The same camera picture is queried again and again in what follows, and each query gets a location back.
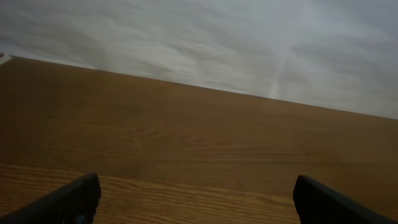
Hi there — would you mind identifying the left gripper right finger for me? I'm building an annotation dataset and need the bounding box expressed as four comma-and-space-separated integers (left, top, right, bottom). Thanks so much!
292, 174, 398, 224

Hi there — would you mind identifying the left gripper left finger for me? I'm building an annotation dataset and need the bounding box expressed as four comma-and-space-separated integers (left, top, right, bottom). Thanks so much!
0, 172, 102, 224

